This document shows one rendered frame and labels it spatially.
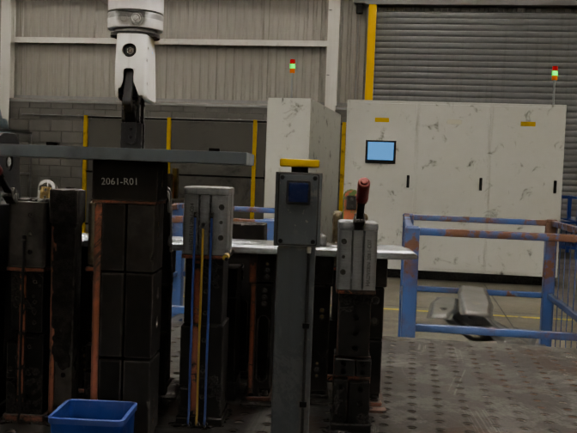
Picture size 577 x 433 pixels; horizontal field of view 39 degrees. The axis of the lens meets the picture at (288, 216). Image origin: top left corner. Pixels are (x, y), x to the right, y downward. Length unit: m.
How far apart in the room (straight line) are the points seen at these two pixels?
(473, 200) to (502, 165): 0.50
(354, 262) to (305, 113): 8.02
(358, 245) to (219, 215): 0.24
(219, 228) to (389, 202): 7.96
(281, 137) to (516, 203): 2.74
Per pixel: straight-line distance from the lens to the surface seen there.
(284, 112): 9.42
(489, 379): 1.90
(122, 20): 1.27
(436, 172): 9.32
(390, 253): 1.51
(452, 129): 9.34
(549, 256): 4.46
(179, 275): 4.65
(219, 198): 1.39
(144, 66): 1.24
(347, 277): 1.39
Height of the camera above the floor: 1.14
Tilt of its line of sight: 3 degrees down
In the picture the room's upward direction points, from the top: 2 degrees clockwise
